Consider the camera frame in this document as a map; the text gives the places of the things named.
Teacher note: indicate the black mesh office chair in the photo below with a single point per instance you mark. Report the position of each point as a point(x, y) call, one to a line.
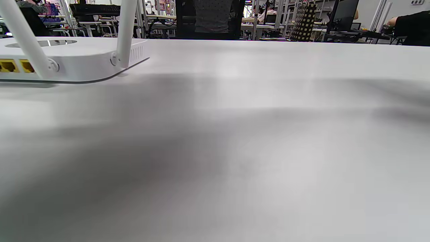
point(183, 20)

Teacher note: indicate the black and cream checkered bag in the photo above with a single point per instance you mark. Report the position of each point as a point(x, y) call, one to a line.
point(304, 23)

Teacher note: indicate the black monitor stand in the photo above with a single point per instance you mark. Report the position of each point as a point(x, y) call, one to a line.
point(344, 13)

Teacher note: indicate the white router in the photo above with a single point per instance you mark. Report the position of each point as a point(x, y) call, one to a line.
point(84, 64)

